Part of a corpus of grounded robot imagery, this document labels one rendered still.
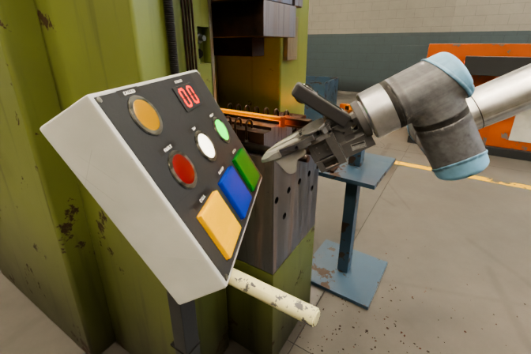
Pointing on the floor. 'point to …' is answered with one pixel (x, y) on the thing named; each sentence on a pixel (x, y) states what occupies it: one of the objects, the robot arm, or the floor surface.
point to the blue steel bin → (326, 88)
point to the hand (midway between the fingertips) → (265, 155)
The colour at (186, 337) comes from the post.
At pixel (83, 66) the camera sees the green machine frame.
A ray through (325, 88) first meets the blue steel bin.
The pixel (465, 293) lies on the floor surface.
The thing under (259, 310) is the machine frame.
